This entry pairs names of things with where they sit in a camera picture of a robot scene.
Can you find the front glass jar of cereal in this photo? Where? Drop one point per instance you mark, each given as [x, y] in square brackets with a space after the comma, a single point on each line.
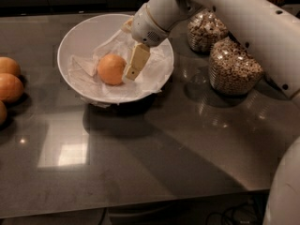
[232, 71]

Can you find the white bowl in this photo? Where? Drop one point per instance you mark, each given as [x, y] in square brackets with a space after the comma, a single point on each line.
[87, 38]

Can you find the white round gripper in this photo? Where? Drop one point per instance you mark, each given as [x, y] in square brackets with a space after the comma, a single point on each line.
[144, 26]

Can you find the white plastic sheet in bowl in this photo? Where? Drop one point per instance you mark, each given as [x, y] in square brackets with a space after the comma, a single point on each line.
[156, 66]

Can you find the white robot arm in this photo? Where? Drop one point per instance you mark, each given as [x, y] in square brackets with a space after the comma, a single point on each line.
[272, 36]

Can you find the rear left glass cereal jar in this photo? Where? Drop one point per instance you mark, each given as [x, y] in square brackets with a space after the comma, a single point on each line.
[204, 29]

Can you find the orange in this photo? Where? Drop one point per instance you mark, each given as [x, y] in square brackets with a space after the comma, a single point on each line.
[11, 88]
[110, 69]
[9, 65]
[3, 113]

